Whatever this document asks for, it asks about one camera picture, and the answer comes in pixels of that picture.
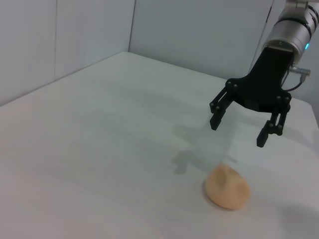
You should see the round beige bread roll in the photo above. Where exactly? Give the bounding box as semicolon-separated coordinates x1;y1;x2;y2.
204;164;251;211

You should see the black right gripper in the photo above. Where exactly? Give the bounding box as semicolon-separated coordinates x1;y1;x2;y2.
208;46;294;148

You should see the right gripper cable with plug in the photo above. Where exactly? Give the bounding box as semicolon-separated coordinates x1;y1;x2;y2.
281;65;312;92

